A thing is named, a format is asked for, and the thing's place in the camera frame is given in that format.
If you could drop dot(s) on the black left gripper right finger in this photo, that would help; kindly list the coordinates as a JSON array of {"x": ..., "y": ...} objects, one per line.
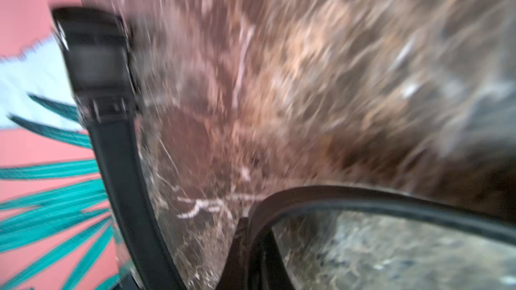
[{"x": 273, "y": 271}]

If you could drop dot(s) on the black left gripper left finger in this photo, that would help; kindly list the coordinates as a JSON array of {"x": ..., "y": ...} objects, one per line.
[{"x": 234, "y": 272}]

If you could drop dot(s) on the black belt with metal buckle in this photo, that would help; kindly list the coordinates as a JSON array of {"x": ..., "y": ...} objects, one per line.
[{"x": 301, "y": 200}]

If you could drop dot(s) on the long black belt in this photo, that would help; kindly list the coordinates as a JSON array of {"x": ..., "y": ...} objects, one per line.
[{"x": 95, "y": 47}]

